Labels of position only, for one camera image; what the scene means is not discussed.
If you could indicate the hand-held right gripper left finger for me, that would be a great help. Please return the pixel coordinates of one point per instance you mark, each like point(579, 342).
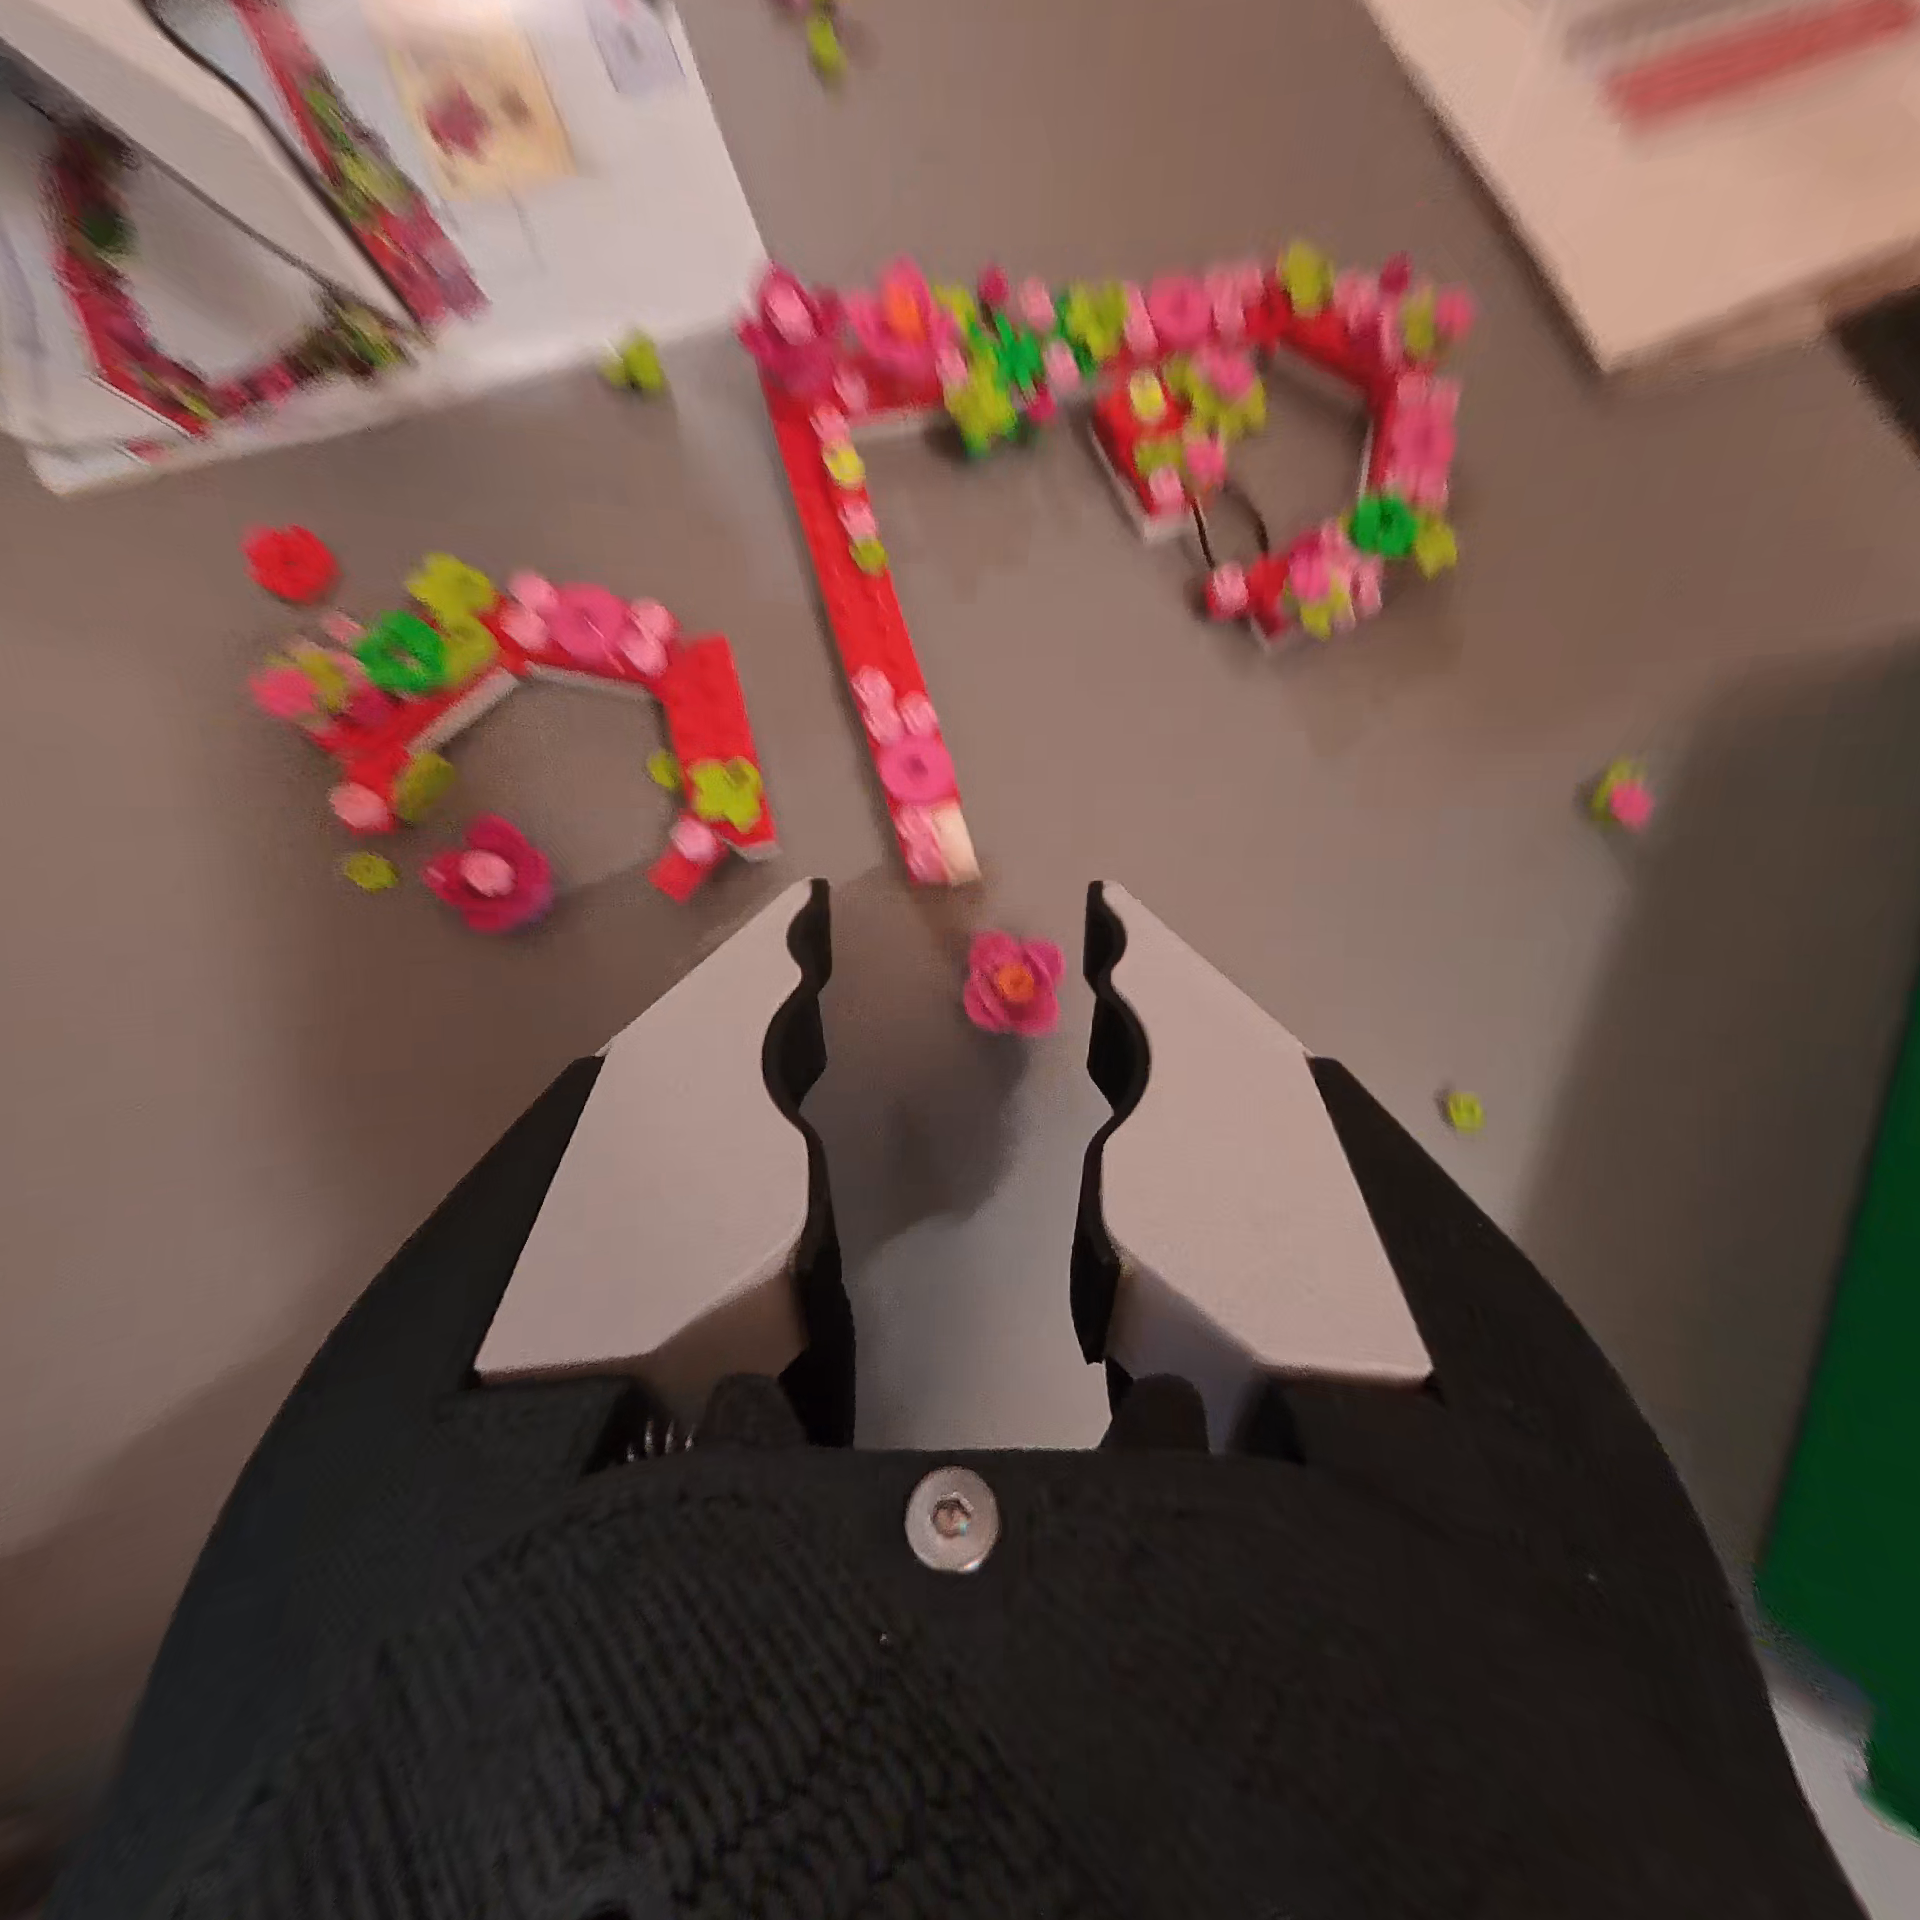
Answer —
point(675, 1198)

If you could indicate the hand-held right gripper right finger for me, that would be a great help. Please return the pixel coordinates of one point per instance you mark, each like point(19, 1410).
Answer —
point(1247, 1198)

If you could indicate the magenta lego rose orange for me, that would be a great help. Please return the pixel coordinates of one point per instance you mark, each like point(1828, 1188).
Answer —
point(1019, 983)

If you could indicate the long red lego flower strip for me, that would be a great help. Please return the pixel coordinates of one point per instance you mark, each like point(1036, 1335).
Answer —
point(863, 604)

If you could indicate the large red lego flower frame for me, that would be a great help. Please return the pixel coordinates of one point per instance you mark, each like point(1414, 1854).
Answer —
point(1307, 338)

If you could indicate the lime lego flower stud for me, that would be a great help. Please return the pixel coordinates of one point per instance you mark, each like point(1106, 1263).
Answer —
point(369, 869)

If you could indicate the pink and lime lego piece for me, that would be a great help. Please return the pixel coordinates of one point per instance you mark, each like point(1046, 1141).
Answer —
point(1624, 795)

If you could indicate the red round lego piece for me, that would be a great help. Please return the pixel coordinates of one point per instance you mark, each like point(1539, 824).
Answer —
point(286, 560)

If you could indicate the lime lego leaf piece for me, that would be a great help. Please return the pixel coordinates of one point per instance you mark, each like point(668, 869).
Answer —
point(638, 361)

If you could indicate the lego instruction booklet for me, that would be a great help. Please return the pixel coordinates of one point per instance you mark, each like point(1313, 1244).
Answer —
point(631, 226)

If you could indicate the stacked green plastic bins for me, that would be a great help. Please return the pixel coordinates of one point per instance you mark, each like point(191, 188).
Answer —
point(1856, 1424)

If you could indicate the black elastic loop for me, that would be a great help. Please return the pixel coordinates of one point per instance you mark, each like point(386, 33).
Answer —
point(1199, 525)

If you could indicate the white sheet with red label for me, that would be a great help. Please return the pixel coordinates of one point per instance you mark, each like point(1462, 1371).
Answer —
point(1651, 226)

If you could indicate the small red lego flower frame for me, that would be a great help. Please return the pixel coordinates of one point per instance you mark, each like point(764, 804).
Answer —
point(707, 705)

